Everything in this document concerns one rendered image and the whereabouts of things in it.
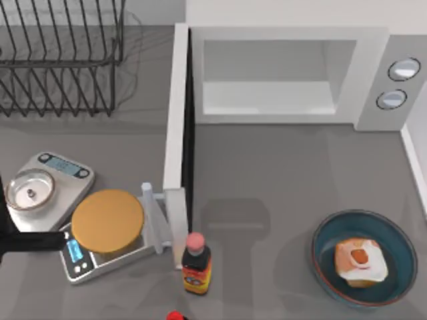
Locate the white microwave door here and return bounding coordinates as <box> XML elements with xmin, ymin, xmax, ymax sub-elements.
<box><xmin>162</xmin><ymin>22</ymin><xmax>195</xmax><ymax>271</ymax></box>

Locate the dark sauce bottle pink cap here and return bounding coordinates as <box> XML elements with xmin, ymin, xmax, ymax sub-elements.
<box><xmin>181</xmin><ymin>232</ymin><xmax>213</xmax><ymax>296</ymax></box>

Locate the silver scale with orange plate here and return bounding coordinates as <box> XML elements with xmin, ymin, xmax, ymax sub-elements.
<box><xmin>59</xmin><ymin>189</ymin><xmax>157</xmax><ymax>285</ymax></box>

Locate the silver scale with glass dish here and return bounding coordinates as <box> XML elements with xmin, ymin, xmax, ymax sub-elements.
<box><xmin>4</xmin><ymin>151</ymin><xmax>96</xmax><ymax>233</ymax></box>

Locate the pale microwave oven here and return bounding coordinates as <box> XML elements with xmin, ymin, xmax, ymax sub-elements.
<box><xmin>185</xmin><ymin>25</ymin><xmax>423</xmax><ymax>133</ymax></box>

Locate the egg toast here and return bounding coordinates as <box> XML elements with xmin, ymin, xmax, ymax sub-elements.
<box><xmin>334</xmin><ymin>239</ymin><xmax>390</xmax><ymax>288</ymax></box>

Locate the blue bowl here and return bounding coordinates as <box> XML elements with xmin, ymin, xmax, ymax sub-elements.
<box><xmin>312</xmin><ymin>209</ymin><xmax>419</xmax><ymax>308</ymax></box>

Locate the round microwave knob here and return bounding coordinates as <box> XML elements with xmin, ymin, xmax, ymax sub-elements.
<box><xmin>376</xmin><ymin>89</ymin><xmax>408</xmax><ymax>111</ymax></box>
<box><xmin>387</xmin><ymin>57</ymin><xmax>422</xmax><ymax>82</ymax></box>

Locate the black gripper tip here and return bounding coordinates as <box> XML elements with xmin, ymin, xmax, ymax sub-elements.
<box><xmin>0</xmin><ymin>173</ymin><xmax>66</xmax><ymax>265</ymax></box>

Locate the grey microwave door handle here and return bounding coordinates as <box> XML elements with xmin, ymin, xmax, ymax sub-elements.
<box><xmin>140</xmin><ymin>181</ymin><xmax>174</xmax><ymax>255</ymax></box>

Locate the black wire dish rack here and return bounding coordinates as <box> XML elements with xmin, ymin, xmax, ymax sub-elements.
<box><xmin>0</xmin><ymin>0</ymin><xmax>127</xmax><ymax>118</ymax></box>

